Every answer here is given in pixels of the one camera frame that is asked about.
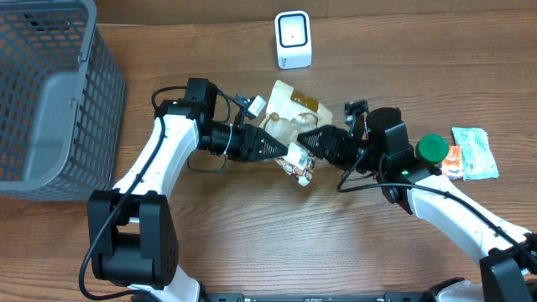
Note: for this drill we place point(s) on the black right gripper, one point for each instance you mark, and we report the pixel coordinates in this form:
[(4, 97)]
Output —
[(336, 143)]

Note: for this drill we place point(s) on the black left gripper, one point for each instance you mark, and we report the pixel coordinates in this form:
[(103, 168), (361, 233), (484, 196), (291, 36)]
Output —
[(249, 143)]

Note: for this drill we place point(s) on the white brown snack packet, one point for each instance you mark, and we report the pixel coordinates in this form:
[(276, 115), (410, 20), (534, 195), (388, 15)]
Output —
[(289, 113)]

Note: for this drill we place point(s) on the green lid seasoning jar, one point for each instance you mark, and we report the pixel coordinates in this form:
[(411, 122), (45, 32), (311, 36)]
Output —
[(432, 148)]

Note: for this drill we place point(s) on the orange snack packet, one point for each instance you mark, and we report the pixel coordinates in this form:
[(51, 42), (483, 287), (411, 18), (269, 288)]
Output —
[(452, 165)]

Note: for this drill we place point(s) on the teal tissue packet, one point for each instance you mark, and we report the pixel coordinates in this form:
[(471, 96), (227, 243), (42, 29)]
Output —
[(477, 157)]

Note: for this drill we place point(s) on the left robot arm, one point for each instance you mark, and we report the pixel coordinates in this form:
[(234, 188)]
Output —
[(134, 250)]

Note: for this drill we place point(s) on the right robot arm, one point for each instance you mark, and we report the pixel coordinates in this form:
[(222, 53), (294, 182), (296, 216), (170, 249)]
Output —
[(376, 142)]

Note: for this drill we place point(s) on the white barcode scanner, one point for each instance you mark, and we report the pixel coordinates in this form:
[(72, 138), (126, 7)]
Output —
[(293, 40)]

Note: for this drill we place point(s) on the grey plastic mesh basket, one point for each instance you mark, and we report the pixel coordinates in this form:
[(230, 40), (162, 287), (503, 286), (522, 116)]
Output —
[(62, 100)]

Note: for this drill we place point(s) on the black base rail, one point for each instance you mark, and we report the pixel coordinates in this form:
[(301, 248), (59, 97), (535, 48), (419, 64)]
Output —
[(387, 297)]

